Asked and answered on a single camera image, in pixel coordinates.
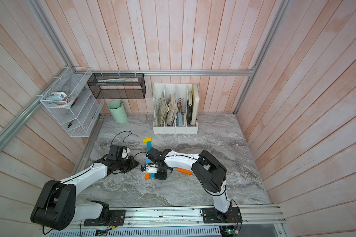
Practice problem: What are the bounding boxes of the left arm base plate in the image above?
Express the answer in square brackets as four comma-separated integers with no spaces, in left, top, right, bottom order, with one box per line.
[83,209,126,227]

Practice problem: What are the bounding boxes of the white plastic file organizer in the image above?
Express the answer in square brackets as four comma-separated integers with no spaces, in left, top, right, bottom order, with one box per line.
[153,84,198,134]

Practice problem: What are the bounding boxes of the illustrated Chinese history book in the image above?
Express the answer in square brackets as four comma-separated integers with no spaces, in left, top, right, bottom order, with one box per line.
[157,91,169,126]

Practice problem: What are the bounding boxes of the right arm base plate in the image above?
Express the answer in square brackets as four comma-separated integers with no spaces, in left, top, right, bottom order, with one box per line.
[201,206,243,224]

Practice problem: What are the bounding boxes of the cream hardcover book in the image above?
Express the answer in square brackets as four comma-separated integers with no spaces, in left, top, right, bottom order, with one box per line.
[191,84,200,126]

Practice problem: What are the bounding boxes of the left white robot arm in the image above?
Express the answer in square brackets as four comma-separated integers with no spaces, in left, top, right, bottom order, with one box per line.
[30,147,139,231]

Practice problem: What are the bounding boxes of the mint green plastic cup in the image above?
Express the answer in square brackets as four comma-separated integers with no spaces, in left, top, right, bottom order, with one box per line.
[108,100,128,124]

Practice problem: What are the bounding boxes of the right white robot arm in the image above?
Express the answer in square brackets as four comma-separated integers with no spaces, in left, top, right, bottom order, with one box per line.
[140,148,230,213]

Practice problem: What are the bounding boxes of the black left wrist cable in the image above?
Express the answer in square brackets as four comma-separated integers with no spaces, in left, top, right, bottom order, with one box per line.
[110,130,133,146]

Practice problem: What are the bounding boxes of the white wire shelf rack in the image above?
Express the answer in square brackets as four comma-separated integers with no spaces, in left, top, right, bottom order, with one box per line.
[40,67,104,137]

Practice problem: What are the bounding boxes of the black wire mesh basket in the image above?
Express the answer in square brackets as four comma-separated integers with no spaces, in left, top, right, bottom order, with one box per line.
[87,73,146,99]

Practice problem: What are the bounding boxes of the small yellow wooden block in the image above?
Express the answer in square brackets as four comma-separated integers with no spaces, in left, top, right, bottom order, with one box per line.
[142,138,152,143]

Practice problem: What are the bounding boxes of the aluminium front rail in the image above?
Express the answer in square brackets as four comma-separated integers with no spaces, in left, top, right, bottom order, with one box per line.
[67,204,286,229]

